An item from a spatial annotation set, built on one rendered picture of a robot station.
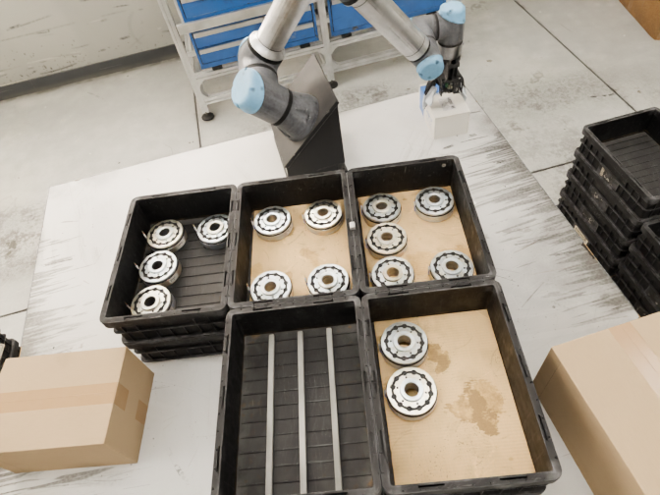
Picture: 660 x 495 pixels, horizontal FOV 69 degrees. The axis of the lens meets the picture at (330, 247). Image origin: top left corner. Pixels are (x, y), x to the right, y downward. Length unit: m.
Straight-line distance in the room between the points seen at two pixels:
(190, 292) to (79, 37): 2.98
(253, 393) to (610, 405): 0.70
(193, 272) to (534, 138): 2.09
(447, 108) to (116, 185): 1.19
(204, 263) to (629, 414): 1.01
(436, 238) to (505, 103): 1.92
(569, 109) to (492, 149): 1.45
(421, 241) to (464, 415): 0.45
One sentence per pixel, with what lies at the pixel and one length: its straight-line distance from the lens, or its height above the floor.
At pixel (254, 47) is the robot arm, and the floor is 1.12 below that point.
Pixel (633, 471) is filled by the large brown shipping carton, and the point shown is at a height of 0.90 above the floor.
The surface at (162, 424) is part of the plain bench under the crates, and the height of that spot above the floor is 0.70.
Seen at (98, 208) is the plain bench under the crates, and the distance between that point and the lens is 1.85.
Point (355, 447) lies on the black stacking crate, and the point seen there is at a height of 0.83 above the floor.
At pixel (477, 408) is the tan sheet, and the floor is 0.83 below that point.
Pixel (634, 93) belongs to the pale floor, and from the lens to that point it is 3.34.
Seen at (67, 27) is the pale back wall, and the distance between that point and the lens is 4.03.
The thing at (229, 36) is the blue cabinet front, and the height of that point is 0.47.
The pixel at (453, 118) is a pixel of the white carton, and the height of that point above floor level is 0.78.
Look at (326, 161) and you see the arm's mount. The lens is 1.58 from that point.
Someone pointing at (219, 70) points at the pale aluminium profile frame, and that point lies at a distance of 3.11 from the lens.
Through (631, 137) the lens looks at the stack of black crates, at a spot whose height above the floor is 0.49.
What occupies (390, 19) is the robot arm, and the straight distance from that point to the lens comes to 1.34.
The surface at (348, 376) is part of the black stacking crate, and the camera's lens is 1.08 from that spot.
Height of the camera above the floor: 1.83
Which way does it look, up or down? 52 degrees down
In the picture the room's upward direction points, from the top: 11 degrees counter-clockwise
